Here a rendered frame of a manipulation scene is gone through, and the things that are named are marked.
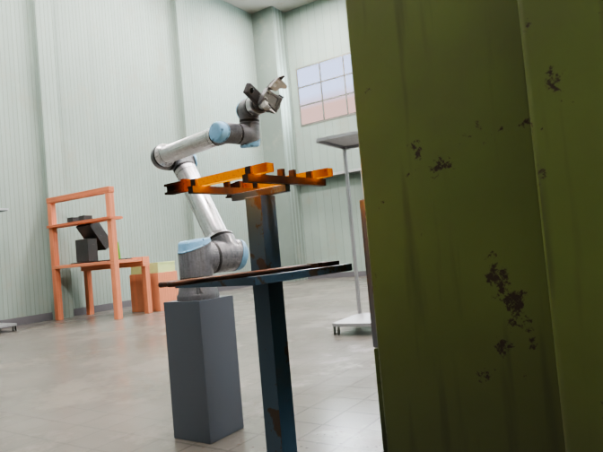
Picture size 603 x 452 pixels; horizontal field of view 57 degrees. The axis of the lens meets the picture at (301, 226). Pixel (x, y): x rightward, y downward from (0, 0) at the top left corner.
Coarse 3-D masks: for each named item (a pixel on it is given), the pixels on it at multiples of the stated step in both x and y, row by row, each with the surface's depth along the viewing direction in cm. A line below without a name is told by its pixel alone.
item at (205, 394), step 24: (168, 312) 244; (192, 312) 236; (216, 312) 242; (168, 336) 244; (192, 336) 236; (216, 336) 240; (168, 360) 244; (192, 360) 236; (216, 360) 239; (192, 384) 236; (216, 384) 237; (192, 408) 237; (216, 408) 236; (240, 408) 249; (192, 432) 237; (216, 432) 235
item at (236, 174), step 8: (240, 168) 139; (256, 168) 136; (264, 168) 134; (272, 168) 135; (208, 176) 147; (216, 176) 145; (224, 176) 143; (232, 176) 141; (240, 176) 139; (168, 184) 159; (176, 184) 157; (184, 184) 153; (200, 184) 149; (208, 184) 148; (168, 192) 159; (176, 192) 156; (184, 192) 158
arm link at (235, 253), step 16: (192, 160) 284; (176, 176) 282; (192, 176) 276; (192, 208) 271; (208, 208) 268; (208, 224) 264; (224, 240) 257; (240, 240) 265; (224, 256) 252; (240, 256) 258
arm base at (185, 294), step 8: (184, 288) 242; (192, 288) 241; (200, 288) 241; (208, 288) 243; (216, 288) 248; (184, 296) 240; (192, 296) 239; (200, 296) 240; (208, 296) 241; (216, 296) 245
